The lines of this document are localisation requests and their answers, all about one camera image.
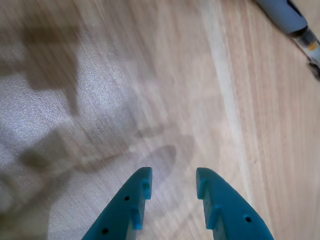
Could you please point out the grey pen with black clip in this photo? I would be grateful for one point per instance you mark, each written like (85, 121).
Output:
(282, 12)

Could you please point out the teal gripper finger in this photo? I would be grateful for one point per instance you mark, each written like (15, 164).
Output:
(125, 215)
(230, 215)

